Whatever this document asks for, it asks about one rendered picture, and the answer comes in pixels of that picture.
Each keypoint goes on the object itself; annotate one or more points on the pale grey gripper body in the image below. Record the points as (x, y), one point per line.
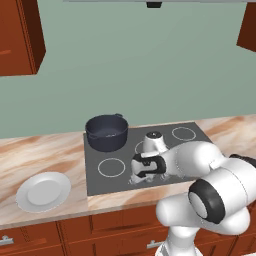
(142, 179)

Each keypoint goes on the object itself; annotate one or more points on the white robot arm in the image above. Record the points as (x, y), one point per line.
(216, 186)

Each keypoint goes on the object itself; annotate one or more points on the dark grey cooking pot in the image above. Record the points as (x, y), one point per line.
(107, 135)

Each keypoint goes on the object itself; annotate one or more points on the dark grey hob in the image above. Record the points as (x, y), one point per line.
(110, 181)

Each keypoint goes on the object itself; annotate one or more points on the red-brown drawer front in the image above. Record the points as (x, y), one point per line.
(31, 235)
(110, 220)
(113, 245)

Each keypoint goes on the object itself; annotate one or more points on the white round plate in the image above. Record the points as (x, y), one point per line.
(43, 192)

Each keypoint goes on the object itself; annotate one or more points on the red-brown cupboard door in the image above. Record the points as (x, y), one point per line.
(245, 246)

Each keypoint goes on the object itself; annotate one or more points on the grey extractor hood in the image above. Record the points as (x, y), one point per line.
(154, 3)

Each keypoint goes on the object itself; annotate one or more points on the red-brown wall cupboard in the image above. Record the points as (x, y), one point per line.
(249, 28)
(15, 36)

